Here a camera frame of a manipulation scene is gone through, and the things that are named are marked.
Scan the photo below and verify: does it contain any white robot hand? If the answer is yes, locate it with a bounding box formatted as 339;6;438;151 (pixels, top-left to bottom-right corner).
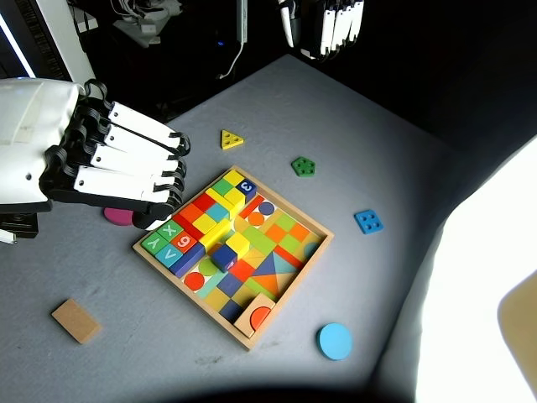
0;77;192;231
277;0;365;63

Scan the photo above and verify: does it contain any magenta round disc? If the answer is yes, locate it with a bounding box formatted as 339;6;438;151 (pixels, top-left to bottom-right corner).
103;207;135;227

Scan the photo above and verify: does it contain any green pentagon block with holes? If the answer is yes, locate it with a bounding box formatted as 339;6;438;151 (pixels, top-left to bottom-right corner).
290;156;318;178

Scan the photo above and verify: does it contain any yellow triangle block with holes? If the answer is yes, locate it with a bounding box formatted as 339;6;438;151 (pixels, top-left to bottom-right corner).
220;129;245;151

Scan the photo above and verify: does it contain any tan wooden rectangle block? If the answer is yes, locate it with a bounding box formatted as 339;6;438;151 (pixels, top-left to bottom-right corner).
50;298;103;345

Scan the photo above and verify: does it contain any blue square block with holes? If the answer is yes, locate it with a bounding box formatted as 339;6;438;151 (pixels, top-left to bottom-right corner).
353;209;385;235

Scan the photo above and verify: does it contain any wooden tray of coloured blocks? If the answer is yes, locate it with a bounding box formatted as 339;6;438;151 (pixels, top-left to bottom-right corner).
132;165;336;351

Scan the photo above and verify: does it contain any blue round disc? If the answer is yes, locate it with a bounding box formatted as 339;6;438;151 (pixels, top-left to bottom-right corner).
315;322;354;362

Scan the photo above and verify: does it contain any glowing white light strip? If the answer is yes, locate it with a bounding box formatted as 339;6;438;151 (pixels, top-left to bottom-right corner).
0;12;37;80

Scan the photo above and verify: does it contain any white vertical strip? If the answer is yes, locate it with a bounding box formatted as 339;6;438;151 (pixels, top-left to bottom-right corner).
237;0;248;44

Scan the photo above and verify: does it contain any grey table cloth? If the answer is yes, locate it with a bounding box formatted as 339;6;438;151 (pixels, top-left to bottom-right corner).
0;53;537;403

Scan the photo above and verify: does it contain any small white box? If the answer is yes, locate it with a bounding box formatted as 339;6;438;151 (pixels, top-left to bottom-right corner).
73;6;100;33

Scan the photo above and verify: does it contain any grey white equipment pile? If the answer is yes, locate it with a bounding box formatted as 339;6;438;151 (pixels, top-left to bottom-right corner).
111;0;184;50

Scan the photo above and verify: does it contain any tan rounded board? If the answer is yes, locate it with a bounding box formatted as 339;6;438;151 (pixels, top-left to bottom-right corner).
497;270;537;390

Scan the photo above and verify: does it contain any white frame post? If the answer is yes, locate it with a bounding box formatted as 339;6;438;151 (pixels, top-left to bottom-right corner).
35;0;96;85

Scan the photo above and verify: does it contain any white cable with plug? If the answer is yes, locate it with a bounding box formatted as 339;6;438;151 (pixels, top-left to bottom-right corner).
216;39;246;81

